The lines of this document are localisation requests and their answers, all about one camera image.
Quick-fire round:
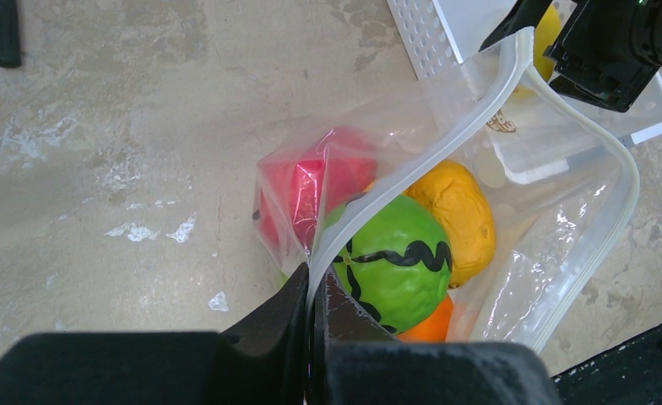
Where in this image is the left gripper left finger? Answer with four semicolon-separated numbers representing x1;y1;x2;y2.
0;264;309;404

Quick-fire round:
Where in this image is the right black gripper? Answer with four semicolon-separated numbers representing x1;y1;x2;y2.
479;0;662;113

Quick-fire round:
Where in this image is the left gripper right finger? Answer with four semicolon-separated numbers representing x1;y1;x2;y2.
311;271;561;404

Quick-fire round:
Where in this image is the yellow mango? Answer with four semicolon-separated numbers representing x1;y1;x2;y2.
533;4;562;84

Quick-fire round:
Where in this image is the orange fruit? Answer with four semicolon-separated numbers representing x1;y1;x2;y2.
397;295;453;343

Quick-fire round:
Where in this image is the green watermelon toy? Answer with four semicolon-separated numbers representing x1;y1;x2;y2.
332;195;453;335

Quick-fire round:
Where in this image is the red apple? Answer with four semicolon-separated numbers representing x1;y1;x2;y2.
252;127;377;250

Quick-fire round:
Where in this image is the orange mango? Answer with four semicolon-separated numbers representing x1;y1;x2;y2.
404;160;497;289

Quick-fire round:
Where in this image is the clear zip top bag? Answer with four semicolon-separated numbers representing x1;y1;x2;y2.
253;28;639;351

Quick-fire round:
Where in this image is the white plastic basket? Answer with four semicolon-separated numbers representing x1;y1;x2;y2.
388;1;662;184

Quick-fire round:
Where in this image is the black base bar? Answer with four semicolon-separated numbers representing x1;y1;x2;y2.
552;324;662;404

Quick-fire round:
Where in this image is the small black hammer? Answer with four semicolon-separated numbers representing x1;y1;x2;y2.
0;0;22;68

